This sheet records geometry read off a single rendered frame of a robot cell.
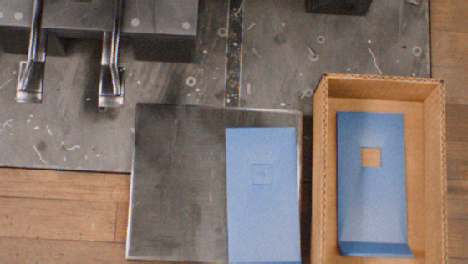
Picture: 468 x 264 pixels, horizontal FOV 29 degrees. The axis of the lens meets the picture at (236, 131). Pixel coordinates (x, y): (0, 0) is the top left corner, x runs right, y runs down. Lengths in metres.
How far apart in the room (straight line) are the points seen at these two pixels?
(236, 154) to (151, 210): 0.10
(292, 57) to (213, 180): 0.16
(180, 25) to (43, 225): 0.24
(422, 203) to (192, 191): 0.23
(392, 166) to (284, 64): 0.16
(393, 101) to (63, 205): 0.36
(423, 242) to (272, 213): 0.16
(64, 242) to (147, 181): 0.10
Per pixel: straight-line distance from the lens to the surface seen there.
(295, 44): 0.96
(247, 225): 0.88
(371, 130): 0.93
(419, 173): 0.94
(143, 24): 0.87
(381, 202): 0.92
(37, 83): 0.86
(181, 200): 0.89
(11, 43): 0.93
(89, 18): 0.88
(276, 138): 0.90
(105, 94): 0.85
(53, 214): 0.92
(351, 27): 0.98
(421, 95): 0.94
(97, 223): 0.91
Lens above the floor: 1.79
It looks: 75 degrees down
